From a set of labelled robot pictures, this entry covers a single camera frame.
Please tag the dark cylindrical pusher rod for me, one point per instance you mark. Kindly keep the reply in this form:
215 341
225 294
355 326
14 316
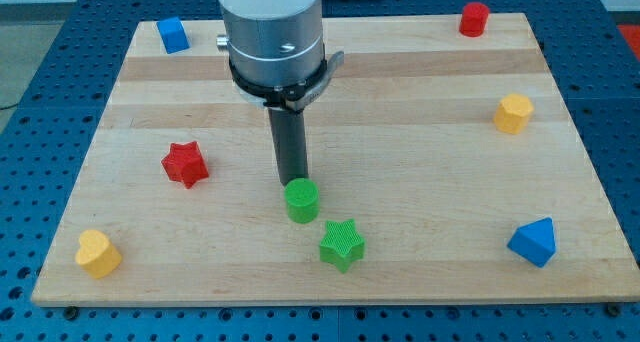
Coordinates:
289 140

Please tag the green circle block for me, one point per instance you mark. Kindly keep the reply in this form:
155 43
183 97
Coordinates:
302 200

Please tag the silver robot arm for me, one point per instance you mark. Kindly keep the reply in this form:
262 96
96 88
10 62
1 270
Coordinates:
278 62

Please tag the red star block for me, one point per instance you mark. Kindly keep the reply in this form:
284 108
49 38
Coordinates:
184 163

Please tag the green star block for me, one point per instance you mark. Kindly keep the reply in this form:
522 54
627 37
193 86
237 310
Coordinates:
342 244

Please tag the blue cube block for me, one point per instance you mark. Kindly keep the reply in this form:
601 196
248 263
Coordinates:
173 35

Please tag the wooden board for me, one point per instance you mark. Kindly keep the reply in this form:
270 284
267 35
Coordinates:
402 141

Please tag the red cylinder block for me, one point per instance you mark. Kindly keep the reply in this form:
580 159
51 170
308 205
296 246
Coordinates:
474 18

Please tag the yellow hexagon block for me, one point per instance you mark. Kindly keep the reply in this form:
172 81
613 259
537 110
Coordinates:
513 113

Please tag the yellow heart block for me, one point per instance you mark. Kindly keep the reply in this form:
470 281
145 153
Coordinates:
97 255

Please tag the blue triangle block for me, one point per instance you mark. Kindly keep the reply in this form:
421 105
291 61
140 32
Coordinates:
535 242

